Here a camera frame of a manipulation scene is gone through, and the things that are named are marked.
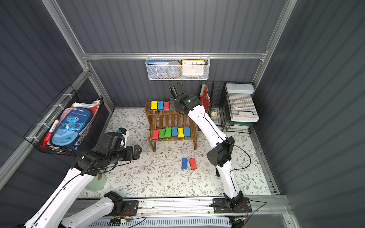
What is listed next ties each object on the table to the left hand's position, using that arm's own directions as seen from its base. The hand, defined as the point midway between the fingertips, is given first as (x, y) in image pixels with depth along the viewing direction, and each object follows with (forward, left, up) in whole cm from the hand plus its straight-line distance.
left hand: (132, 149), depth 71 cm
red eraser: (0, -32, -21) cm, 38 cm away
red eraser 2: (+14, -9, -7) cm, 18 cm away
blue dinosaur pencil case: (+2, +26, +12) cm, 29 cm away
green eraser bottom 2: (+15, -16, -6) cm, 23 cm away
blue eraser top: (+26, -12, +6) cm, 29 cm away
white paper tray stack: (+26, -64, -4) cm, 69 cm away
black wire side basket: (+25, +36, +12) cm, 46 cm away
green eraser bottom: (+14, -13, -6) cm, 20 cm away
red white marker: (+2, +36, +10) cm, 37 cm away
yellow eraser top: (+18, -20, +12) cm, 29 cm away
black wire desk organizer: (+34, -59, -2) cm, 68 cm away
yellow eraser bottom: (+15, -24, -6) cm, 29 cm away
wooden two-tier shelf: (+28, -10, -9) cm, 31 cm away
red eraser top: (+25, -16, +6) cm, 30 cm away
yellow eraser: (+26, -8, +6) cm, 28 cm away
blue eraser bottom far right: (+14, -28, -6) cm, 32 cm away
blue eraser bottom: (+15, -21, -6) cm, 26 cm away
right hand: (+28, -23, +7) cm, 37 cm away
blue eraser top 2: (+3, -26, -22) cm, 35 cm away
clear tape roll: (+35, -64, -3) cm, 73 cm away
